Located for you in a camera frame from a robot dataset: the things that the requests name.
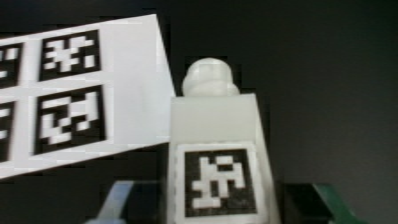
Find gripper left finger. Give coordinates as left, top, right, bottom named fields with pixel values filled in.
left=86, top=180, right=169, bottom=224

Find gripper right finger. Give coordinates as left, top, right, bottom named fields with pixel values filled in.
left=276, top=182, right=370, bottom=224

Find white marker tag plate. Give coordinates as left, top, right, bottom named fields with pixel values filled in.
left=0, top=15, right=175, bottom=179

